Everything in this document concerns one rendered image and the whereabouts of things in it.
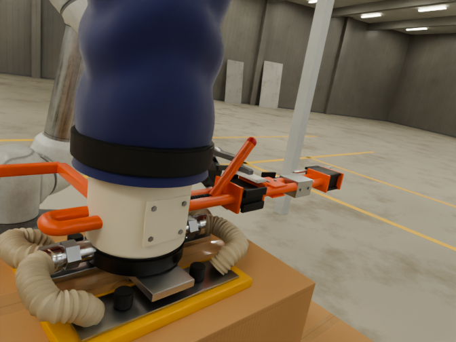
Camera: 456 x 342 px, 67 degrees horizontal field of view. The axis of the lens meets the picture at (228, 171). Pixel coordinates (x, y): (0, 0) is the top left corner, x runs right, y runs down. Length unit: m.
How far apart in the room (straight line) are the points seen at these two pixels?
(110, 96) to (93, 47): 0.06
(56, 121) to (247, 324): 0.94
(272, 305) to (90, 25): 0.53
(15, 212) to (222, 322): 0.80
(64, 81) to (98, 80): 0.77
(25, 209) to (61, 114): 0.33
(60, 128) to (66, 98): 0.11
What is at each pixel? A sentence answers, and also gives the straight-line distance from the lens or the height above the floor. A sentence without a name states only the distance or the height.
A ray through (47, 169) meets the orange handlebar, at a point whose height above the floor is 1.18.
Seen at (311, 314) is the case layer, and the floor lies 0.54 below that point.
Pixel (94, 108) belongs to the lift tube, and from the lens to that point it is 0.50.
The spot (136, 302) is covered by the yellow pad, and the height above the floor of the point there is 1.07.
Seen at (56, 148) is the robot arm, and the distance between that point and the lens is 1.31.
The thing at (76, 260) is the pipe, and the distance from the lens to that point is 0.59.
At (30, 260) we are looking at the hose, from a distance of 0.55.
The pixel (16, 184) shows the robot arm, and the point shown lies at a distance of 1.18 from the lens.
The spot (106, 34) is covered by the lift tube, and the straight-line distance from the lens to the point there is 0.49.
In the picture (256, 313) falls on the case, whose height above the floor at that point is 1.05.
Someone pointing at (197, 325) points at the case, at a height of 1.05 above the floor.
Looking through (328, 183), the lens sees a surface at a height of 1.18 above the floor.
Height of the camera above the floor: 1.43
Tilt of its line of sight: 16 degrees down
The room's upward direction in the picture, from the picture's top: 9 degrees clockwise
